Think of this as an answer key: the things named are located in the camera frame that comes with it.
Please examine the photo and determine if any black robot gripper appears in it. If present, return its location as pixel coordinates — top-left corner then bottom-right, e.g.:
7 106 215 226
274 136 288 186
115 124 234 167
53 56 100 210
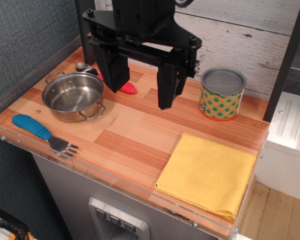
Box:
82 0 202 110

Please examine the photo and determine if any silver steel pot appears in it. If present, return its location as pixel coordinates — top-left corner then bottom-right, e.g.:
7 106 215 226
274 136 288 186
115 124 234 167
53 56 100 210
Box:
41 71 107 123

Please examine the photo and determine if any yellow rag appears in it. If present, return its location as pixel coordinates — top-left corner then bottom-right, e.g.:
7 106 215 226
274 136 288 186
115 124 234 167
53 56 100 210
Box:
155 133 256 220

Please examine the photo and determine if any green orange patterned can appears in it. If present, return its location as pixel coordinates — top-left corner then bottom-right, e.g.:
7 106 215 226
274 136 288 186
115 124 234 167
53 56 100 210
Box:
199 67 247 121

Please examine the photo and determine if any grey cabinet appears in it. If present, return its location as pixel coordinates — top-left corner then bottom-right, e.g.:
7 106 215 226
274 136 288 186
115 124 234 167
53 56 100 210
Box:
33 155 214 240

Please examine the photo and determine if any grey dispenser panel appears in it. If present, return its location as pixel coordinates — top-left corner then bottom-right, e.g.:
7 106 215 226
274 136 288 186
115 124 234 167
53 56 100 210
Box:
88 197 150 240

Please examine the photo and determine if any red handled spoon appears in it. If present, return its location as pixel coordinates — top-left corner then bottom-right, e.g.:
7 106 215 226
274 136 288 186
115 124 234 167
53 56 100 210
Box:
75 62 137 95

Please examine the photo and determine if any dark grey vertical post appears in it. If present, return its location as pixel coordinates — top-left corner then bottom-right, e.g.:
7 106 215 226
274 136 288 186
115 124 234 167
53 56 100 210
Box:
74 0 96 65

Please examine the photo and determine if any blue handled fork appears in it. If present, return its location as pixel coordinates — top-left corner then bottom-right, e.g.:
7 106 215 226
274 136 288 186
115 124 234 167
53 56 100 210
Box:
12 114 79 158

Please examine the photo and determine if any dark grey right post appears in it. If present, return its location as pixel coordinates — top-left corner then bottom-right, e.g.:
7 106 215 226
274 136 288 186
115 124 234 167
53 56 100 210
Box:
263 10 300 123

